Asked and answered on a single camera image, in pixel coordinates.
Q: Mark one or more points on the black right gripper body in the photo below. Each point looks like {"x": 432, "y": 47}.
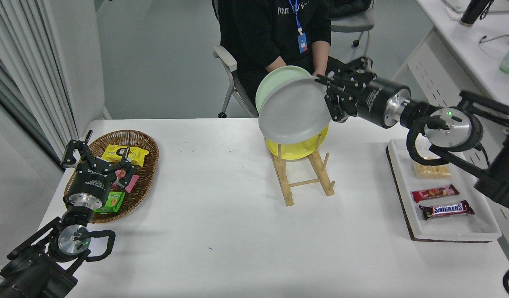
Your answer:
{"x": 372, "y": 101}

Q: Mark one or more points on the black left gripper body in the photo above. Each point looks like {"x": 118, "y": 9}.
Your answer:
{"x": 91, "y": 182}

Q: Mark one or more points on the grey plate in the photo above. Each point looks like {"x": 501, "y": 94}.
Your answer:
{"x": 293, "y": 109}

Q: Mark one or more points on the person's right forearm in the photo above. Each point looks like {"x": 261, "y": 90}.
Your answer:
{"x": 276, "y": 66}

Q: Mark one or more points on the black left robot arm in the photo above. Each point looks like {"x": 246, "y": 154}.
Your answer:
{"x": 68, "y": 242}

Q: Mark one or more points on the person's left forearm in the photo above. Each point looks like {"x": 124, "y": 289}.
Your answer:
{"x": 320, "y": 56}

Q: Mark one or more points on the yellow plate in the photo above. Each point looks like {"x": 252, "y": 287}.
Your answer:
{"x": 295, "y": 150}

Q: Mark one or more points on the pale green plate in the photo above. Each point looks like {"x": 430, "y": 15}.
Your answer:
{"x": 275, "y": 78}

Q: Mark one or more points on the wooden plate rack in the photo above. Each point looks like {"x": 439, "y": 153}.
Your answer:
{"x": 287, "y": 194}

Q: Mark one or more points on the person's left hand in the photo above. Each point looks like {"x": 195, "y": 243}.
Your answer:
{"x": 316, "y": 75}

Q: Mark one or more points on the pink snack packet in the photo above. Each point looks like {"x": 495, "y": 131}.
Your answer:
{"x": 132, "y": 184}

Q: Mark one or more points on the yellow snack packet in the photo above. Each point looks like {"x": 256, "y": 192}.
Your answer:
{"x": 109, "y": 153}

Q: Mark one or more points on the green snack packet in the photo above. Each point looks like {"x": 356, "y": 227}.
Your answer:
{"x": 113, "y": 203}

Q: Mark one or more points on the brown wicker basket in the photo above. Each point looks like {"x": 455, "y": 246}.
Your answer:
{"x": 142, "y": 138}

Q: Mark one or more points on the grey wheeled chair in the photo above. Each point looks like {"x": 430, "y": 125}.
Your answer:
{"x": 353, "y": 25}

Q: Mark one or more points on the black garment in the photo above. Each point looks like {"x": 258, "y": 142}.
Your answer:
{"x": 347, "y": 7}

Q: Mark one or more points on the clear cracker packet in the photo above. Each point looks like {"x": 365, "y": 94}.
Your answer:
{"x": 432, "y": 170}

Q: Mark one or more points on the person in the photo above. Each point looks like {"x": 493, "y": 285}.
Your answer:
{"x": 258, "y": 33}

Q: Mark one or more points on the white desk with perforated panel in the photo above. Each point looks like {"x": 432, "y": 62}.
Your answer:
{"x": 465, "y": 41}

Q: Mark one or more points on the red snack bar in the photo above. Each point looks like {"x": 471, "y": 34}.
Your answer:
{"x": 434, "y": 193}

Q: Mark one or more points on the grey white curtain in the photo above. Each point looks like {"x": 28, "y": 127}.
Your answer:
{"x": 14, "y": 62}

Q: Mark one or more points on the grey office chair with armrest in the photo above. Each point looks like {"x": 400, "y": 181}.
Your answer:
{"x": 225, "y": 56}

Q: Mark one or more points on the brown Snickers bar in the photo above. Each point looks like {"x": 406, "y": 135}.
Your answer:
{"x": 446, "y": 210}

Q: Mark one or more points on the black bottle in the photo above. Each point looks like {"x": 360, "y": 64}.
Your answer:
{"x": 473, "y": 10}

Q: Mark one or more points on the white rectangular tray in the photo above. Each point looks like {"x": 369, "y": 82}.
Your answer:
{"x": 465, "y": 227}

